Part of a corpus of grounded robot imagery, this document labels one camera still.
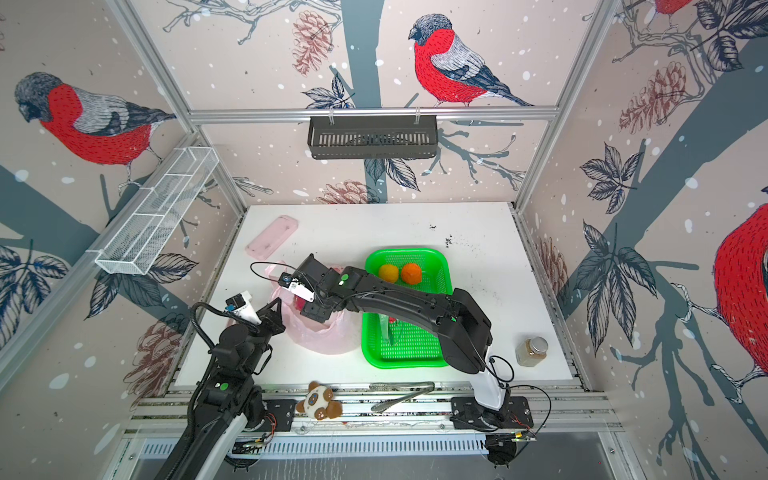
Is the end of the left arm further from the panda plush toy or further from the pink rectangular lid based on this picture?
the pink rectangular lid

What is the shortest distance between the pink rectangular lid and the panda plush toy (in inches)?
20.5

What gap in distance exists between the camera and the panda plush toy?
2.42ft

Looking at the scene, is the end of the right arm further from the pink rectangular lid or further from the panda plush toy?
the pink rectangular lid

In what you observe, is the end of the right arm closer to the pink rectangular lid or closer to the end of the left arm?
the end of the left arm

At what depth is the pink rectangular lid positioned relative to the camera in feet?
3.54
